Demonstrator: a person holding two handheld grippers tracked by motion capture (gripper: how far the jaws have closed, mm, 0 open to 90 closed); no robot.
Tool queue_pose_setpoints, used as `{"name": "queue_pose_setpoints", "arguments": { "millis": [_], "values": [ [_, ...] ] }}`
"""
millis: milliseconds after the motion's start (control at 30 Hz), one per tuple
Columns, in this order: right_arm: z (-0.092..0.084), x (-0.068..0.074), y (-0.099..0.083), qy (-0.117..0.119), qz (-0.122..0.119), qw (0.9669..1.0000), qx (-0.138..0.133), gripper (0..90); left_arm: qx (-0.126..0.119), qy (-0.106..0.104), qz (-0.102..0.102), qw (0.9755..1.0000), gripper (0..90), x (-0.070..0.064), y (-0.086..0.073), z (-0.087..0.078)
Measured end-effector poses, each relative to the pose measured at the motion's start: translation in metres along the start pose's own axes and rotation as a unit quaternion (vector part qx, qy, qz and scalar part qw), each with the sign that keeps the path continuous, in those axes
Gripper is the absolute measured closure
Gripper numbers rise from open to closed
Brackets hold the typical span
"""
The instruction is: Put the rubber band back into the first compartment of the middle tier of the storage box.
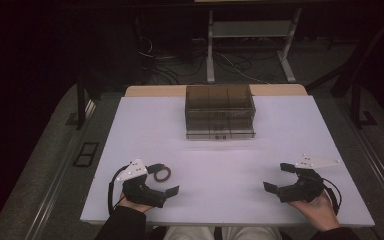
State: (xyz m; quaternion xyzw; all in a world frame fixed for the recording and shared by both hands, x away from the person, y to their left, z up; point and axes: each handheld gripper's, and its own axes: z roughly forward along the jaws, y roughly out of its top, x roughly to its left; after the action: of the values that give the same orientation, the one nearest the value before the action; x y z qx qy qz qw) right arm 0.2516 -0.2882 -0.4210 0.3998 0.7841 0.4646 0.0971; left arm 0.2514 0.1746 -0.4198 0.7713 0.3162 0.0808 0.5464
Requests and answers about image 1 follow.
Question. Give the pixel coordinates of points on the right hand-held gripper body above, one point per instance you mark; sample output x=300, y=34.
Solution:
x=305, y=186

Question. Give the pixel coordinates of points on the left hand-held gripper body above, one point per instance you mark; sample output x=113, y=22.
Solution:
x=139, y=192

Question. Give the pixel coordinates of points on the person's left hand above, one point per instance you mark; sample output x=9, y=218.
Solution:
x=134, y=204

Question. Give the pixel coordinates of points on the person's right hand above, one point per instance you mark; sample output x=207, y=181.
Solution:
x=320, y=211

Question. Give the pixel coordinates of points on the person's legs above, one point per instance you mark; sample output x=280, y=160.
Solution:
x=193, y=234

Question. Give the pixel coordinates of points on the clear brown drawer organizer box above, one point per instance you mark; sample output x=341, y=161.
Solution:
x=219, y=113

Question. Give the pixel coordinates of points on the black metal stand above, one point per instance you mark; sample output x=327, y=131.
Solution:
x=356, y=100
x=80, y=103

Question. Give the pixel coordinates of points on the black floor socket frame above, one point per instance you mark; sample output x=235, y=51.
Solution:
x=86, y=154

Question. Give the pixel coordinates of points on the metal floor rail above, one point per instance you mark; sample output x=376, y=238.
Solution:
x=380, y=173
x=56, y=186

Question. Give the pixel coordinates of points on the white metal desk frame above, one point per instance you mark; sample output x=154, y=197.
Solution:
x=210, y=50

